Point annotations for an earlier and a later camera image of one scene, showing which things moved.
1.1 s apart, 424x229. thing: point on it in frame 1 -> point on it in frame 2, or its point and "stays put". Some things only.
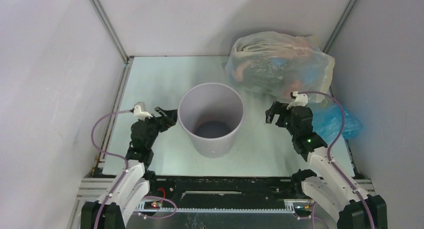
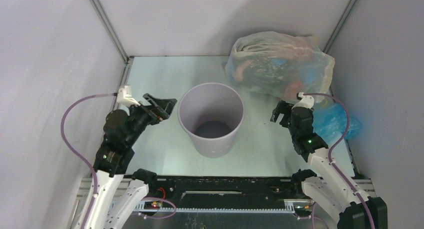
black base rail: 226,191 stays put
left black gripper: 164,122 -> 164,108
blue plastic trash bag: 327,120 stays put
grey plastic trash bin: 212,114 stays put
